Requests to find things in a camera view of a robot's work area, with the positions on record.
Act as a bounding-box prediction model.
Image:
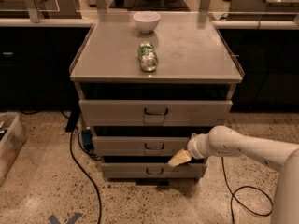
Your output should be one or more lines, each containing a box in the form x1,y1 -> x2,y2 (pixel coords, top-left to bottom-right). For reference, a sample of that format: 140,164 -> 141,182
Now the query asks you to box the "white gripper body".
187,133 -> 211,159

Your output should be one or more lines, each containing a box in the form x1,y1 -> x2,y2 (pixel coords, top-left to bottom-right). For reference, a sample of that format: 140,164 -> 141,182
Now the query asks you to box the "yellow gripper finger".
168,149 -> 192,167

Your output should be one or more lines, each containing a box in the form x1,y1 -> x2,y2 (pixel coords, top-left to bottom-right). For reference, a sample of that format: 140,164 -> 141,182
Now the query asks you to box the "grey drawer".
79,100 -> 233,127
93,136 -> 189,156
102,163 -> 206,179

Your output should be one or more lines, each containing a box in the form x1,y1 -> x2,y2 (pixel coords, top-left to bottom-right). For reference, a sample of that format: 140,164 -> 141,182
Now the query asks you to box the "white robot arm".
168,126 -> 299,224

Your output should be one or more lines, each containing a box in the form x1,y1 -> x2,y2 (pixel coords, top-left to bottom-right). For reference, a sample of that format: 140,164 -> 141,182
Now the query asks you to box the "grey metal drawer cabinet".
70,12 -> 242,169

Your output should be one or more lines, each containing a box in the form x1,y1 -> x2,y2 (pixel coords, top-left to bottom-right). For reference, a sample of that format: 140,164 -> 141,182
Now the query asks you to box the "blue power adapter box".
81,129 -> 93,151

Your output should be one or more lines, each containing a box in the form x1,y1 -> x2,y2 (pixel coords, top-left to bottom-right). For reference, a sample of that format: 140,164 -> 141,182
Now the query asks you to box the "green soda can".
137,42 -> 159,72

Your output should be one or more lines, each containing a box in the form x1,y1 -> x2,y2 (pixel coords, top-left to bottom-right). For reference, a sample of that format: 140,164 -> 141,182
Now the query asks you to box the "white ceramic bowl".
133,11 -> 161,33

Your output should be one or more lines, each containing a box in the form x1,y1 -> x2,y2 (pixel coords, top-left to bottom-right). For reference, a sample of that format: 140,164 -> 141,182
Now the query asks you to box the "clear plastic storage bin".
0,112 -> 26,185

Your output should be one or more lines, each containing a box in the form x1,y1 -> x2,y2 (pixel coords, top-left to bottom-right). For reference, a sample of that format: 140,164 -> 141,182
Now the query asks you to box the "black cable right floor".
221,157 -> 274,224

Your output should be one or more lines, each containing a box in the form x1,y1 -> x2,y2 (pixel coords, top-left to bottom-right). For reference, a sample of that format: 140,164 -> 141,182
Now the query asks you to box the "black cable floor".
221,157 -> 274,224
59,110 -> 104,224

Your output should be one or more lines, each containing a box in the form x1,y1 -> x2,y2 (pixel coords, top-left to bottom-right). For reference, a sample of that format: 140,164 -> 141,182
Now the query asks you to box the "black cable left floor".
59,110 -> 104,224

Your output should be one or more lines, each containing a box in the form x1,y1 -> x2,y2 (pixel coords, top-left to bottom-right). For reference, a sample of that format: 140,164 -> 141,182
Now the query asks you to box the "left metal bracket post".
24,0 -> 42,23

